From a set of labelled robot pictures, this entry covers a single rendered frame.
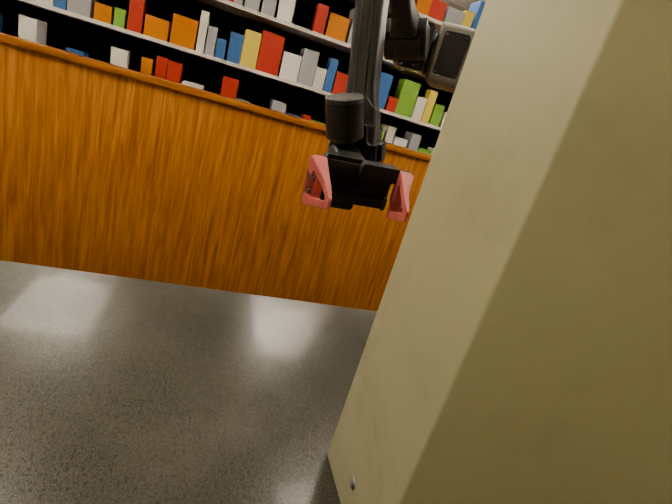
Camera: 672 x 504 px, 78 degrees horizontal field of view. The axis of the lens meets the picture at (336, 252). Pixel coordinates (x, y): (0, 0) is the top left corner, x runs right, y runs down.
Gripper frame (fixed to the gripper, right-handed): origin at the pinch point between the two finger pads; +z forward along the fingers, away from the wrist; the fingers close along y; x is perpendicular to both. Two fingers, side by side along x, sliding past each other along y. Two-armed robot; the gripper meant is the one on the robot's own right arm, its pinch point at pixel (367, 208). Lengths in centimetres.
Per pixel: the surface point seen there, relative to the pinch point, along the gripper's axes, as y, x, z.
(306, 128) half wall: 13, 32, -175
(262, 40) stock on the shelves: -15, 0, -229
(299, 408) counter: -6.2, 16.5, 16.1
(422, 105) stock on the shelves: 94, 15, -235
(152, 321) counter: -23.1, 17.2, 3.8
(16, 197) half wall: -118, 87, -157
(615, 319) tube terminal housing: 2.2, -9.6, 32.2
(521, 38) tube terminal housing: -1.4, -19.7, 21.4
